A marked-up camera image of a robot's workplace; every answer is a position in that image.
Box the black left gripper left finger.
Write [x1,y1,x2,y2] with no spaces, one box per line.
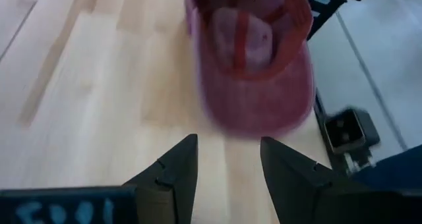
[122,133,199,224]

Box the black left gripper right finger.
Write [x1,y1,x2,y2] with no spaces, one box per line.
[259,136,334,224]

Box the maroon baseball cap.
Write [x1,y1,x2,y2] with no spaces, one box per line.
[183,0,317,140]

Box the dark blue fabric object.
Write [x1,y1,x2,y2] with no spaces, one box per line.
[351,144,422,194]

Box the black clamp bracket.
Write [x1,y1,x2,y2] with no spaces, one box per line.
[313,88,382,177]

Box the black aluminium table frame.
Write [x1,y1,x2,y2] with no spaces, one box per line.
[305,0,380,41]

